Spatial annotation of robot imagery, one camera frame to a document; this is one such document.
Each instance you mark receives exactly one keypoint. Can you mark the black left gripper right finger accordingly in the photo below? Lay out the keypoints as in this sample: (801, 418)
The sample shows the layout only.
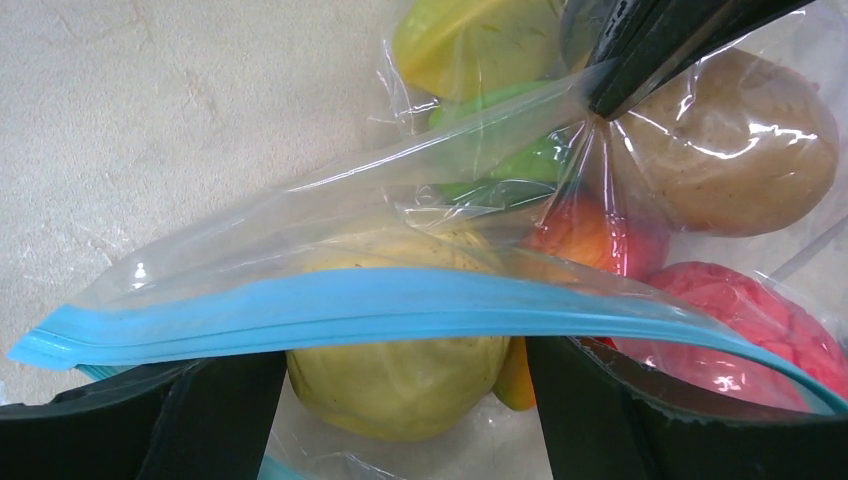
(606, 416)

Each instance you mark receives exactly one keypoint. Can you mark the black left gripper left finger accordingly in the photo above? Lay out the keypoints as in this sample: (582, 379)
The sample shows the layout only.
(196, 419)

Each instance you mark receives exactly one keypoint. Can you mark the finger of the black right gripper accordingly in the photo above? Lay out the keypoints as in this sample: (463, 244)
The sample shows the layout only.
(637, 45)

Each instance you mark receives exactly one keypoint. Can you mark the clear zip bag blue seal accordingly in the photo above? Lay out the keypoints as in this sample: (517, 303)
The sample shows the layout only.
(762, 318)

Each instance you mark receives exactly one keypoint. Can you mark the yellow fake lemon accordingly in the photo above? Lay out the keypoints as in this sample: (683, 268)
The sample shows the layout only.
(407, 390)

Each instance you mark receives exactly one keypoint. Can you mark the brown fake potato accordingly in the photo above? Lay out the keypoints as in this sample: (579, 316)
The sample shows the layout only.
(734, 146)

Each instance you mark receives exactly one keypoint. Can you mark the green yellow fake mango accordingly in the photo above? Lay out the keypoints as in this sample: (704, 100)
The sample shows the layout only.
(471, 55)

